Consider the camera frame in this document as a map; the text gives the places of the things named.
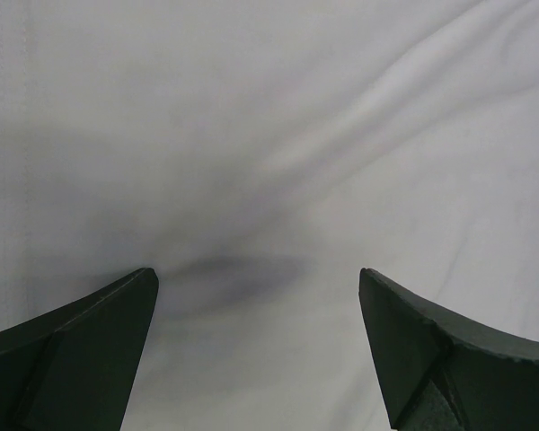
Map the white t-shirt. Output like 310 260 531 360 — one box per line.
0 1 539 430

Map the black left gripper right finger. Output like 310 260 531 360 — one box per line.
359 268 539 430

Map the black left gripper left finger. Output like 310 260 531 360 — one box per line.
0 268 158 431

